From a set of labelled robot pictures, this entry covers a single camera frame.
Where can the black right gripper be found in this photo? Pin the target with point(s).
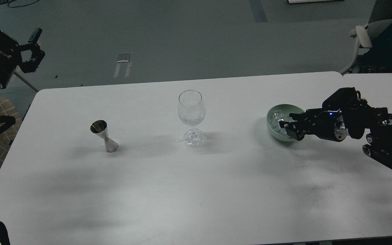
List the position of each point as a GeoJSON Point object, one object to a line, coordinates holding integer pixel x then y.
{"type": "Point", "coordinates": [326, 125]}

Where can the steel double jigger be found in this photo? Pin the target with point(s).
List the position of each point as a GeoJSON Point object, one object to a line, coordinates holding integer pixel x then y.
{"type": "Point", "coordinates": [100, 128]}

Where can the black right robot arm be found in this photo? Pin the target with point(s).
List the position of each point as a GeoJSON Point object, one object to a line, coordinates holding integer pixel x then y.
{"type": "Point", "coordinates": [343, 114]}

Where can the pile of ice cubes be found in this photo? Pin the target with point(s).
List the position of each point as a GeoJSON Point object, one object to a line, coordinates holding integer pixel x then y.
{"type": "Point", "coordinates": [279, 114]}

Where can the clear wine glass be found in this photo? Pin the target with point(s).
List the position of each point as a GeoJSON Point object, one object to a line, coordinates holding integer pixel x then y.
{"type": "Point", "coordinates": [191, 111]}

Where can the green bowl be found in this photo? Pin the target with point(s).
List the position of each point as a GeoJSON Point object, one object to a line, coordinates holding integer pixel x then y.
{"type": "Point", "coordinates": [288, 109]}

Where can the grey chair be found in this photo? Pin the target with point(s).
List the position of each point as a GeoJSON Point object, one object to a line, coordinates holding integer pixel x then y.
{"type": "Point", "coordinates": [17, 78]}

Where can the white office chair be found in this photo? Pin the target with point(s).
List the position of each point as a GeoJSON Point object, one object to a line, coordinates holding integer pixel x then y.
{"type": "Point", "coordinates": [362, 36]}

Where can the metal floor plate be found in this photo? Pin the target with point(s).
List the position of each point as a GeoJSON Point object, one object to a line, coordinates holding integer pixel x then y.
{"type": "Point", "coordinates": [123, 65]}

